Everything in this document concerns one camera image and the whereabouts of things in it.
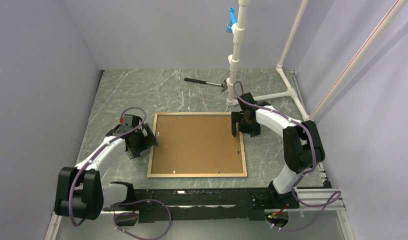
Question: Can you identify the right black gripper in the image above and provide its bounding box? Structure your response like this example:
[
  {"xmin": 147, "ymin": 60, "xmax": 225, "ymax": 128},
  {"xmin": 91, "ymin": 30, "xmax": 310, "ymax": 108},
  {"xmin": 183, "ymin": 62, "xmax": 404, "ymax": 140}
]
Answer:
[{"xmin": 231, "ymin": 111, "xmax": 260, "ymax": 138}]

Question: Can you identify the brown cardboard backing board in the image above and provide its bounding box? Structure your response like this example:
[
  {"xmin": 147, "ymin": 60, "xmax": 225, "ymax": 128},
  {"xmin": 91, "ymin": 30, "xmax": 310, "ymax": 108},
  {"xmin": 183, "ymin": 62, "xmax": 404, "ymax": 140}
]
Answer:
[{"xmin": 151, "ymin": 114, "xmax": 244, "ymax": 175}]

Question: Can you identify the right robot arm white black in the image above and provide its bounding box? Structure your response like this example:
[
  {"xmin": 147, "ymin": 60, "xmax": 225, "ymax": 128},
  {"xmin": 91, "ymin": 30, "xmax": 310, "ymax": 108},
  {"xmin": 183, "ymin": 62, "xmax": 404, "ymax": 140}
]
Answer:
[{"xmin": 231, "ymin": 92, "xmax": 325, "ymax": 208}]

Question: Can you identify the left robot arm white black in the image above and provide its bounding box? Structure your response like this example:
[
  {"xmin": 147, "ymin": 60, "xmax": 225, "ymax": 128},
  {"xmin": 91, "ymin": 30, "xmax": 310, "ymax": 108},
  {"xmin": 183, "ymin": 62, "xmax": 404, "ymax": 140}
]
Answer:
[{"xmin": 54, "ymin": 114, "xmax": 158, "ymax": 220}]

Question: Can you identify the white PVC pipe stand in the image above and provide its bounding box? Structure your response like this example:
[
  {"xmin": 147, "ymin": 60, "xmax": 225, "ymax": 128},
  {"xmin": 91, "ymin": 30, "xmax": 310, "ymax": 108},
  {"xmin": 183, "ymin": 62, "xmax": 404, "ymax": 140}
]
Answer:
[{"xmin": 226, "ymin": 0, "xmax": 407, "ymax": 120}]

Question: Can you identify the blue pipe fitting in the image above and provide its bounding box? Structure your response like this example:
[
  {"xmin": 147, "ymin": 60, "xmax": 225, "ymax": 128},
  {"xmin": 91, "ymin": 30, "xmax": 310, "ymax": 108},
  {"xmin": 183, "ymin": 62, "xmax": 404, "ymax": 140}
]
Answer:
[{"xmin": 226, "ymin": 7, "xmax": 237, "ymax": 34}]

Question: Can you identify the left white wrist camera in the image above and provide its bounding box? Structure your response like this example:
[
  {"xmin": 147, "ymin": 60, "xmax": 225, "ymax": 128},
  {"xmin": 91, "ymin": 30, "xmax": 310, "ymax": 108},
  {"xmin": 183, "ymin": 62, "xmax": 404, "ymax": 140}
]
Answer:
[{"xmin": 119, "ymin": 114, "xmax": 142, "ymax": 133}]

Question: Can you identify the black handled hammer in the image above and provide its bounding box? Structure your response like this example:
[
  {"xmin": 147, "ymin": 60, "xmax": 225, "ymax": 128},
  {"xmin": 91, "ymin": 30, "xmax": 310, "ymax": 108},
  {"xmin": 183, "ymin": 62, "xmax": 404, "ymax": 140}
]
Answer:
[{"xmin": 184, "ymin": 77, "xmax": 227, "ymax": 92}]

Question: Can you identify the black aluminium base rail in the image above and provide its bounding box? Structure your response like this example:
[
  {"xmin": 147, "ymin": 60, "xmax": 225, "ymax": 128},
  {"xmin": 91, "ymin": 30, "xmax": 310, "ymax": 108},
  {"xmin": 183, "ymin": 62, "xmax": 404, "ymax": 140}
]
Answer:
[{"xmin": 51, "ymin": 187, "xmax": 344, "ymax": 223}]

